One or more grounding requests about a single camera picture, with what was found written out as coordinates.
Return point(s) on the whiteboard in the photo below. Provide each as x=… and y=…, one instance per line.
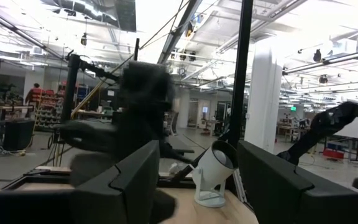
x=348, y=130

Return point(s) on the black side table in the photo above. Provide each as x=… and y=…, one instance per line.
x=79, y=129

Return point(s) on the red crate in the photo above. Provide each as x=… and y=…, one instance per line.
x=332, y=154

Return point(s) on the white desk spotlight lamp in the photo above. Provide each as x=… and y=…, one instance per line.
x=210, y=174

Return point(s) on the small lit screen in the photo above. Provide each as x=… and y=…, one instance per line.
x=204, y=109

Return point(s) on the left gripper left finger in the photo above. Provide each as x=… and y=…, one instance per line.
x=89, y=205

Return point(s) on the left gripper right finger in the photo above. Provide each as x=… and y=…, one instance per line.
x=291, y=202

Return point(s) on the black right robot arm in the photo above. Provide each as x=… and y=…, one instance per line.
x=145, y=93

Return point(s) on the red bin shelf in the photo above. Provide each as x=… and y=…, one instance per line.
x=50, y=109

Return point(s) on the white pillar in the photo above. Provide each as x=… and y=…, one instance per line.
x=263, y=109

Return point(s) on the yellow diagonal pole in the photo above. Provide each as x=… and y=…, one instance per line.
x=87, y=96

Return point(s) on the black bin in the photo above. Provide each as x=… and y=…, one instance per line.
x=19, y=135

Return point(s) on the person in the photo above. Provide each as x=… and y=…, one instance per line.
x=33, y=95

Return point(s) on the green exit sign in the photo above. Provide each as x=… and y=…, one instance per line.
x=293, y=108

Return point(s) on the thin black post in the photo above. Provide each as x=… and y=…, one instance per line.
x=136, y=49

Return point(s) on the black hanging camera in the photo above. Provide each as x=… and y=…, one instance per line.
x=84, y=39
x=317, y=55
x=323, y=79

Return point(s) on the thick black pole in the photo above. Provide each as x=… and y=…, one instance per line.
x=70, y=93

